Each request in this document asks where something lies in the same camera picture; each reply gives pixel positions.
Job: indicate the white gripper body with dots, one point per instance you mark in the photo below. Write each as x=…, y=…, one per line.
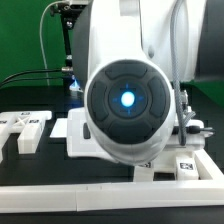
x=78, y=146

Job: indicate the white chair seat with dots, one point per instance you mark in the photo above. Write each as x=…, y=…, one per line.
x=165, y=162

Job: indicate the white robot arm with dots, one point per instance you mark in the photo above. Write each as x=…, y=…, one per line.
x=130, y=58

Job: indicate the white L-shaped fence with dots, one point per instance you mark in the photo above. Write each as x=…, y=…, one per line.
x=164, y=191

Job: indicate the white marker base plate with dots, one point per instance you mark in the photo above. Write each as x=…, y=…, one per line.
x=60, y=128

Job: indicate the black camera on stand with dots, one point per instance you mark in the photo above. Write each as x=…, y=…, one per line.
x=75, y=22

